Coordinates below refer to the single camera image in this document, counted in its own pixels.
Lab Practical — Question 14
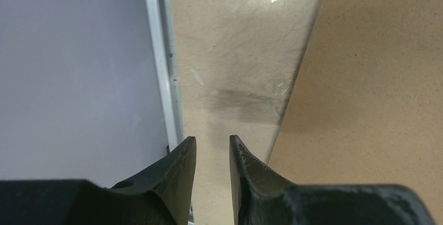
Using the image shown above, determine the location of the brown cardboard backing board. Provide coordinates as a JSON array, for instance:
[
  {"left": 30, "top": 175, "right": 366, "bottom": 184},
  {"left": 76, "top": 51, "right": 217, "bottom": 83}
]
[{"left": 269, "top": 0, "right": 442, "bottom": 224}]

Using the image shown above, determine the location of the aluminium table edge rail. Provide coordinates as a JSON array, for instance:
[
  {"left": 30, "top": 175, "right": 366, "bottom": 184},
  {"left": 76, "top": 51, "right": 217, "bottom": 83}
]
[{"left": 145, "top": 0, "right": 184, "bottom": 151}]

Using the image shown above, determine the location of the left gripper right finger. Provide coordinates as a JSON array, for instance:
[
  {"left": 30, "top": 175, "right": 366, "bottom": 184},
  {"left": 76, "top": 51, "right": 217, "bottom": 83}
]
[{"left": 229, "top": 135, "right": 434, "bottom": 224}]

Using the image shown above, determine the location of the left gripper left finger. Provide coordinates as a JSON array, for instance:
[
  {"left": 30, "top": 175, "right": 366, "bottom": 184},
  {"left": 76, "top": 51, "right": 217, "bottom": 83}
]
[{"left": 1, "top": 137, "right": 196, "bottom": 224}]

